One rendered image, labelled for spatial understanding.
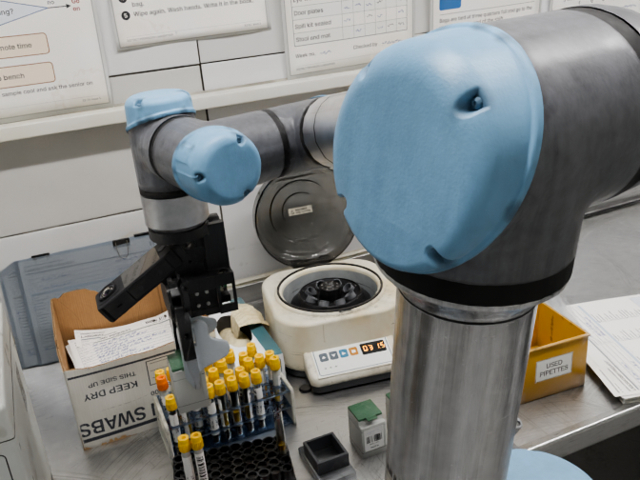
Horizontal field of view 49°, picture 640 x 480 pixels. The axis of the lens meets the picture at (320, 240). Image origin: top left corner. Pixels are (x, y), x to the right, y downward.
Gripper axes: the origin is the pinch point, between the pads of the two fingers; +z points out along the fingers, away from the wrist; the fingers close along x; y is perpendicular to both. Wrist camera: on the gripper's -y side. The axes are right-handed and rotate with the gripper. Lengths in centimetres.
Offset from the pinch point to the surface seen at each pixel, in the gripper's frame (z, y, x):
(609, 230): 22, 113, 47
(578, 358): 16, 62, -2
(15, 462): -0.4, -20.4, -9.5
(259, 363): 11.4, 13.0, 14.5
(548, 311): 13, 64, 9
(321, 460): 20.8, 16.9, -0.4
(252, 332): 15.2, 16.2, 30.8
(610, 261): 22, 101, 33
